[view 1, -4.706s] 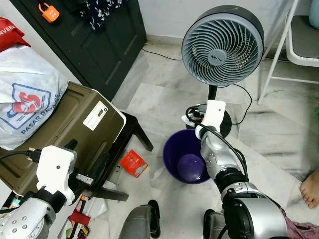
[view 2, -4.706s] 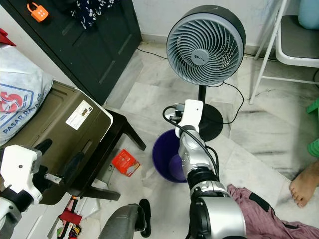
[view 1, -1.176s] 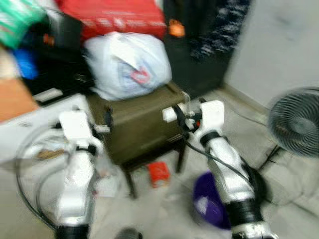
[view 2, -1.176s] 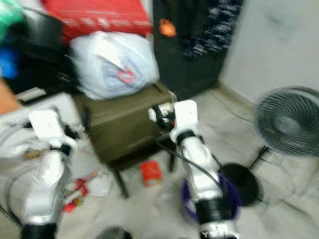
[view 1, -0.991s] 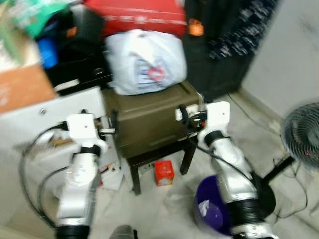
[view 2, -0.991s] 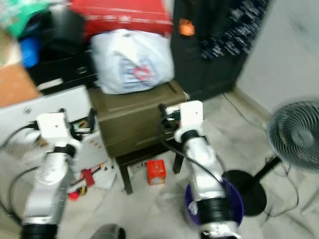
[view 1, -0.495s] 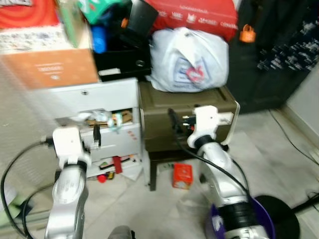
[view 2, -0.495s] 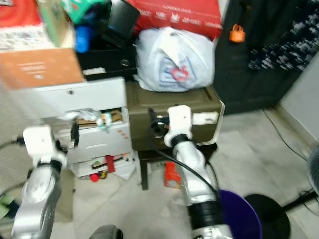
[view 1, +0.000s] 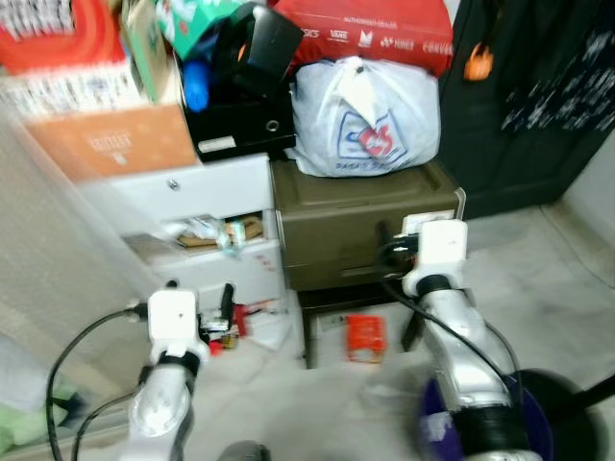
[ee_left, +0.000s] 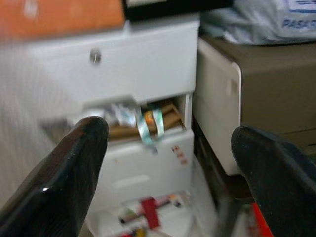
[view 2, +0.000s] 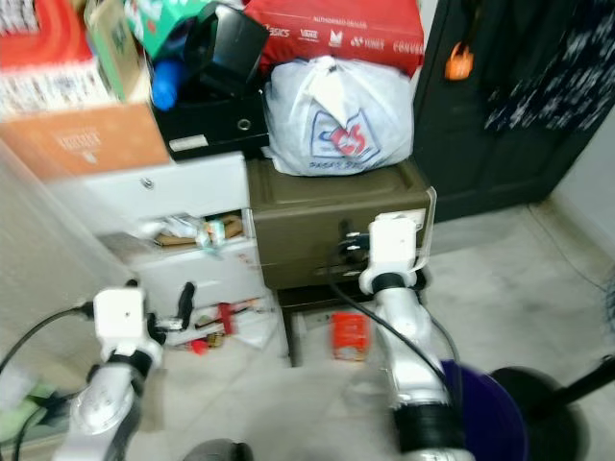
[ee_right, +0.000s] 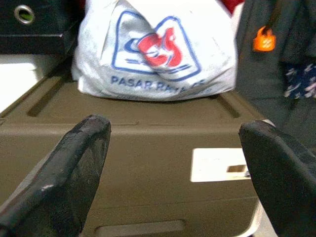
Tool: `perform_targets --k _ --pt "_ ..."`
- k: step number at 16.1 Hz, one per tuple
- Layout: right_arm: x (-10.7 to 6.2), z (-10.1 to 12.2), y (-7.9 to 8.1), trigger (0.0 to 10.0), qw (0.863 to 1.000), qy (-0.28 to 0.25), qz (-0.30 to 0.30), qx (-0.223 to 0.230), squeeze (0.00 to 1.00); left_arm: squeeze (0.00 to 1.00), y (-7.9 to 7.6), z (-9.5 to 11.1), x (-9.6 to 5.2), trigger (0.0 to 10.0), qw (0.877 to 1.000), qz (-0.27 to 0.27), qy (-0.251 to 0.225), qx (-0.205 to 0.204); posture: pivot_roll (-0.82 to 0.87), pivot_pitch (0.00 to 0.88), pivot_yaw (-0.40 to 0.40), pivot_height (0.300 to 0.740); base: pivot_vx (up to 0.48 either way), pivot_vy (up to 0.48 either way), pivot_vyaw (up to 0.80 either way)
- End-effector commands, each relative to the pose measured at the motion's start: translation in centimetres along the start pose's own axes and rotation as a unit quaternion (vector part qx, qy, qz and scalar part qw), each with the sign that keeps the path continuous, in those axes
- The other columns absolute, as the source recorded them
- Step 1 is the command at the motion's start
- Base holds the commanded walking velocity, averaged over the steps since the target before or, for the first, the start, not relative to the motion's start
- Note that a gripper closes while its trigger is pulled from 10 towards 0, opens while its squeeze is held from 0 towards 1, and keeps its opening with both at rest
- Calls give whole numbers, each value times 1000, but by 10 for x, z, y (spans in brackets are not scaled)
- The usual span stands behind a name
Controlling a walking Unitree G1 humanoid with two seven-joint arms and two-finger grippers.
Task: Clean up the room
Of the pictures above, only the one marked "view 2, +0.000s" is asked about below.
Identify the green cloth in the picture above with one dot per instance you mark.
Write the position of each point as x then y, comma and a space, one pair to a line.
24, 418

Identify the dark floral garment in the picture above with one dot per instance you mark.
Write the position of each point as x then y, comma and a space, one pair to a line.
557, 77

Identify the black wardrobe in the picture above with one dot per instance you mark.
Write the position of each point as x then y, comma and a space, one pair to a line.
519, 163

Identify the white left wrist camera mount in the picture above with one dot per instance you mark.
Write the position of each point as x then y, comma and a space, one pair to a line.
123, 319

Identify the orange hanging tag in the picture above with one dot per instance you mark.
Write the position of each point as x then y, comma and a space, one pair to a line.
460, 63

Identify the purple bucket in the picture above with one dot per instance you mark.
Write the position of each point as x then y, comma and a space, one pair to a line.
490, 413

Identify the beige cardboard box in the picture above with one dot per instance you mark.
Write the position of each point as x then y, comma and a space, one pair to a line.
110, 48

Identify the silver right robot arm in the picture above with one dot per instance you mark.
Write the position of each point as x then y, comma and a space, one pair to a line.
408, 355

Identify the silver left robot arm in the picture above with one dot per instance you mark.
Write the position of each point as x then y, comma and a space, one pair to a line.
120, 413

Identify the green white packet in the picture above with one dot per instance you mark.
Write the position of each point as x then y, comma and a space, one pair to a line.
163, 24

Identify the olive brown cabinet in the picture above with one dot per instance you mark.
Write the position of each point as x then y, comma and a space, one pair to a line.
307, 221

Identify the white drawer cabinet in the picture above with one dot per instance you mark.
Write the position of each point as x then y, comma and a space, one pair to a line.
202, 182

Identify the red packet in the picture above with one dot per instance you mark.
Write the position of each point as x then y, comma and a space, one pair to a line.
351, 336

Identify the black storage box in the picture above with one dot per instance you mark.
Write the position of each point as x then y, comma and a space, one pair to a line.
211, 130

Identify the white plastic bag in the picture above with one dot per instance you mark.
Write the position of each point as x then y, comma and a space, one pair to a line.
336, 120

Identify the red shoe box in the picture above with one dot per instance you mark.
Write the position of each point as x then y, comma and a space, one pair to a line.
346, 34

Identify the crumpled paper clutter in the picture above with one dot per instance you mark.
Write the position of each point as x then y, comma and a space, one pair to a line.
202, 233

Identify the black fan stand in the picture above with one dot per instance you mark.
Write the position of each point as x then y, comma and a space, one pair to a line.
553, 413

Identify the small red toy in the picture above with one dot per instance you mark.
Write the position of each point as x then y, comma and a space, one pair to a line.
223, 322

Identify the silver left robot leg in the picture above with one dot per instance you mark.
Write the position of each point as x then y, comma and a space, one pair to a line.
216, 451

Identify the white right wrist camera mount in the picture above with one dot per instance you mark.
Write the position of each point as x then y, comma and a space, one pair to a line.
394, 250

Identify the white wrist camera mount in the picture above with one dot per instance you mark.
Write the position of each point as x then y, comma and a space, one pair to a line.
394, 250
123, 319

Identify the orange cardboard box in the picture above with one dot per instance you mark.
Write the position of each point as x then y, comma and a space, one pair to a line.
106, 139

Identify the blue bottle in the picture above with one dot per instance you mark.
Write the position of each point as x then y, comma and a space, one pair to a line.
166, 84

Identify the red white printed carton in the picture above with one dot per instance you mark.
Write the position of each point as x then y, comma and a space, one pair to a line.
48, 38

